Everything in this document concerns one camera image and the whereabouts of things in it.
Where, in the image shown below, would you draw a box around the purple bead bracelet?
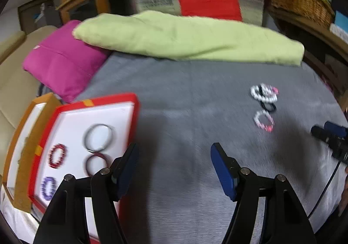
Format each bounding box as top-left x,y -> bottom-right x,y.
40,176 -> 58,202

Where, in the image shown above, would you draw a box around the pink clear bead bracelet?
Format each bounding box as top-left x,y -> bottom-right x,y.
252,109 -> 276,133

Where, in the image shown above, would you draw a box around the beige leather sofa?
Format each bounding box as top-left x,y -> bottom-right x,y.
0,25 -> 57,171

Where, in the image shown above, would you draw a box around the black hair tie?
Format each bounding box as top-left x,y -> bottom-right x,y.
258,84 -> 277,113

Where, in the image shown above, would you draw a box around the wooden shelf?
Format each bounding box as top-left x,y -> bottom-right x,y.
265,6 -> 347,112

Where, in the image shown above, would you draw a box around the orange tray white lining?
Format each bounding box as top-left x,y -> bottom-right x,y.
2,93 -> 61,213

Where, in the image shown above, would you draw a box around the wicker basket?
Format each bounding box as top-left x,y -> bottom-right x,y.
270,0 -> 335,28

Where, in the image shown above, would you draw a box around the grey bed cover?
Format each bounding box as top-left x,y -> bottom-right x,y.
78,52 -> 347,243

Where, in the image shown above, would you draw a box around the white bead bracelet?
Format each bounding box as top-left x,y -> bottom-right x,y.
249,83 -> 280,103

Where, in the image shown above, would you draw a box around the red tray white lining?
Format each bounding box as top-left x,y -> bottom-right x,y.
28,93 -> 139,243

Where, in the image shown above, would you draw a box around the dark maroon hair tie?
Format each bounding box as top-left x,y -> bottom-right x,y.
83,151 -> 111,176

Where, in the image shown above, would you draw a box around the black cable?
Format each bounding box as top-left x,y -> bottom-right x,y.
307,160 -> 342,219

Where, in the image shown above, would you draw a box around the pale pink bead bracelet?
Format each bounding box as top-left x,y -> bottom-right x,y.
265,84 -> 280,98

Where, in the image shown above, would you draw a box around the silver metal bangle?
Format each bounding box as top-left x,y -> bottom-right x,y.
83,123 -> 114,153

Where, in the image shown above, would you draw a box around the red cushion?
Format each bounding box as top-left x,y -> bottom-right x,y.
179,0 -> 243,21

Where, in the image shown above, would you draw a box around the red bead bracelet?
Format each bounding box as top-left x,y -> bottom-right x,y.
48,143 -> 68,169

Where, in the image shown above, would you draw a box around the magenta pillow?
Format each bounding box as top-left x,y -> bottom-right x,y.
23,20 -> 111,103

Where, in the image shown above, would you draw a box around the light green folded blanket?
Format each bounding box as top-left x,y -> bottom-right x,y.
72,11 -> 304,65

